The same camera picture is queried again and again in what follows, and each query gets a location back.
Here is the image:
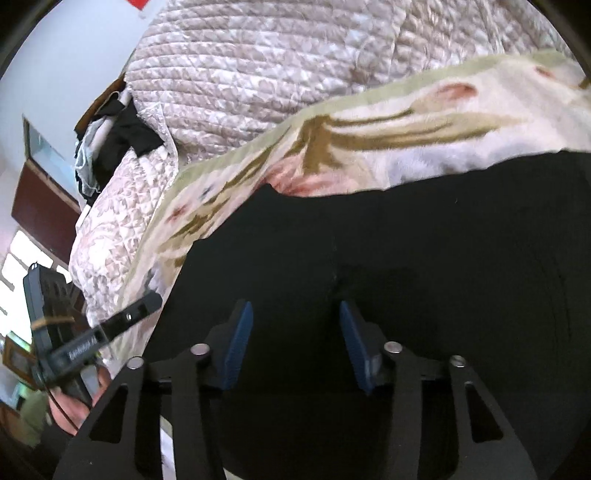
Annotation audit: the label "person's left hand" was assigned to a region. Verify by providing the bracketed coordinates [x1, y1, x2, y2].
[50, 364, 113, 435]

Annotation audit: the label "black pants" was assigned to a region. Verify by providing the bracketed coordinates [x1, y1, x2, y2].
[141, 148, 591, 480]

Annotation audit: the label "window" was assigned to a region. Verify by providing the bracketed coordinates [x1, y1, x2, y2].
[0, 230, 71, 370]

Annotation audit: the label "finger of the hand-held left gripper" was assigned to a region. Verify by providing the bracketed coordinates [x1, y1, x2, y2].
[98, 292, 164, 344]

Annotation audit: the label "dark wooden cabinet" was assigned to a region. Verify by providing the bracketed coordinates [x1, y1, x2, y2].
[11, 115, 86, 265]

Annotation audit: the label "quilted leaf-print bedspread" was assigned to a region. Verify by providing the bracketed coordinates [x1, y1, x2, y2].
[69, 0, 579, 326]

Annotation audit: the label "floral fleece blanket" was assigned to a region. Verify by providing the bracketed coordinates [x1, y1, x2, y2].
[99, 48, 591, 367]

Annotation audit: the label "black cloth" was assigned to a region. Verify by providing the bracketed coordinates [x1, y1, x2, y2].
[95, 98, 163, 186]

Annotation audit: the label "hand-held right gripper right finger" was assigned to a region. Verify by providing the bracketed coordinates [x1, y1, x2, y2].
[338, 300, 539, 480]

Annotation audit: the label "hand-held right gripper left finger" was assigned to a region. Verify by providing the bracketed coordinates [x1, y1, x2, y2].
[52, 299, 254, 480]

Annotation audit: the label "light blue cloth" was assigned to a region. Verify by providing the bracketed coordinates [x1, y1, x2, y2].
[73, 124, 108, 195]

